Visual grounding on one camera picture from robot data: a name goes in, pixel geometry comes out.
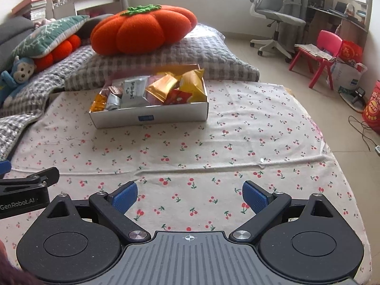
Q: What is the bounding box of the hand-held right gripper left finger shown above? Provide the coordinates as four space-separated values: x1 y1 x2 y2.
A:
46 180 150 243

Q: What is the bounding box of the wooden desk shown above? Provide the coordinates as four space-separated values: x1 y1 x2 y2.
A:
307 0 370 46

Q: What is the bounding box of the brown snack packet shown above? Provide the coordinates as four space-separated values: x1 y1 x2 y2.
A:
102 85 123 96

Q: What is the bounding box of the white shelf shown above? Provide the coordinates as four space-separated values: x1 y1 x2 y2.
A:
47 0 122 18

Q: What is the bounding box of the laptop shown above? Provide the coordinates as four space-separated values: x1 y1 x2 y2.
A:
329 1 348 16

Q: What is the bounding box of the large white snack packet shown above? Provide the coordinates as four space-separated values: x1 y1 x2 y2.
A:
120 76 149 108

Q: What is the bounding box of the pink plush toy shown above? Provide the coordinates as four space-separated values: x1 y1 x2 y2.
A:
35 18 57 29

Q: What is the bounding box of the newspaper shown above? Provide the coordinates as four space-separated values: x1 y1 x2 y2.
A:
294 43 334 60

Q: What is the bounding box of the blue monkey plush toy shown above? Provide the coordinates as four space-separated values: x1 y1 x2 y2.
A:
0 56 37 107

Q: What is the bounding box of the large red bag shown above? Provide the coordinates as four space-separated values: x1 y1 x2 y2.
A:
361 80 380 135

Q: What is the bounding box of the large orange pumpkin cushion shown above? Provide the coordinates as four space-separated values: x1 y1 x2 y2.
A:
90 4 198 55

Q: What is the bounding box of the large yellow snack packet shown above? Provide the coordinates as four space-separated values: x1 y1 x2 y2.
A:
177 68 206 102

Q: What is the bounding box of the red snack packet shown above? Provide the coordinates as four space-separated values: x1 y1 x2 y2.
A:
164 88 193 105

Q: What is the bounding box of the black cable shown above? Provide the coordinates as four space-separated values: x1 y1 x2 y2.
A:
347 115 380 152

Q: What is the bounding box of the green leaf-patterned pillow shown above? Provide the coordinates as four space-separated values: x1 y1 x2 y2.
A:
10 15 90 59

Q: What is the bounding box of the small orange pumpkin cushion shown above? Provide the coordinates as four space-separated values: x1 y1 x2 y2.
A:
33 34 82 72

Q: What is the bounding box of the pink child chair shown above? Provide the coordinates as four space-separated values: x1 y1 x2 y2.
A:
289 30 343 91

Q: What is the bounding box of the small red bag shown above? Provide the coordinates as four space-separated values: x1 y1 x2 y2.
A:
336 39 364 66

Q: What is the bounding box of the pink snack packet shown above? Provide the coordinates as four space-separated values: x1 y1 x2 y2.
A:
145 76 167 106

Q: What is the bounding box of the cherry-print bed sheet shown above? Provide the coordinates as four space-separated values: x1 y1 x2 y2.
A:
6 80 371 285

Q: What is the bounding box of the silver snack packet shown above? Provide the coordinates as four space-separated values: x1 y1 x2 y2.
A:
105 93 123 111

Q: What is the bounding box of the pink cardboard box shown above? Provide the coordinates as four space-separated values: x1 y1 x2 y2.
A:
88 63 210 129

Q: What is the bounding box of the grey office chair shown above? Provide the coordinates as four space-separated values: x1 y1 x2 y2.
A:
249 0 307 63

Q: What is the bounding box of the stack of books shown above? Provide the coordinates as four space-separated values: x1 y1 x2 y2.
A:
12 0 48 22

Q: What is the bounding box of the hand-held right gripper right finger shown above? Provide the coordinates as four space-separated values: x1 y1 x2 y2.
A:
230 180 339 242

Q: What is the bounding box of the black device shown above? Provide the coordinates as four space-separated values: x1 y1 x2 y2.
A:
340 87 367 109

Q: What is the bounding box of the golden yellow snack packet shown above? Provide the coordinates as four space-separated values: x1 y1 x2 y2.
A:
146 74 182 105

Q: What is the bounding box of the grey checked pillow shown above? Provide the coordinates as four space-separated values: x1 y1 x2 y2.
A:
64 24 259 92

